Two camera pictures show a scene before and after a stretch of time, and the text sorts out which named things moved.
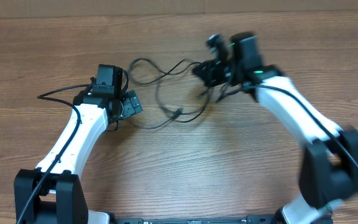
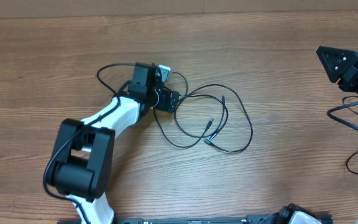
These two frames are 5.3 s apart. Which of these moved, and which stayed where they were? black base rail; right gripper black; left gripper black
Moved: right gripper black; left gripper black
Stayed: black base rail
